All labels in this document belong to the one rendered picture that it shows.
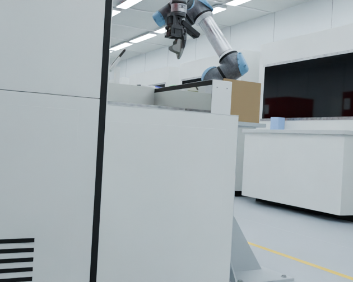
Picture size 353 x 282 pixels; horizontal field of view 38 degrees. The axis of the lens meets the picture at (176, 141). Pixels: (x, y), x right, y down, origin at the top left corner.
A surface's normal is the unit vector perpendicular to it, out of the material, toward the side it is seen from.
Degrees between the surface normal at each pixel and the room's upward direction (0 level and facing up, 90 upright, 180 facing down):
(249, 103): 90
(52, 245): 90
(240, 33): 90
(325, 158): 90
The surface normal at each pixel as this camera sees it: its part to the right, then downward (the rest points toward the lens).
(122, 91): 0.46, 0.03
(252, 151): -0.88, -0.05
